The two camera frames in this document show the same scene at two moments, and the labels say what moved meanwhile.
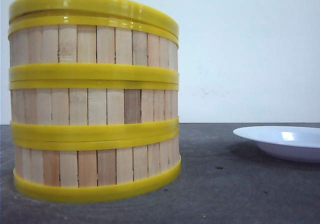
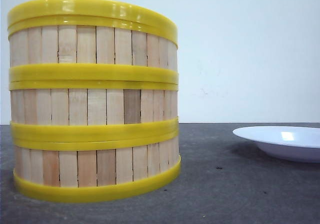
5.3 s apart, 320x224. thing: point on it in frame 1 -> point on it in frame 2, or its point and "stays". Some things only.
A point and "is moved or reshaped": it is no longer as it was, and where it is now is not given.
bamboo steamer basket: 90,46 stays
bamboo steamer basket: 75,110 stays
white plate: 297,143 stays
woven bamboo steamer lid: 133,8 is moved or reshaped
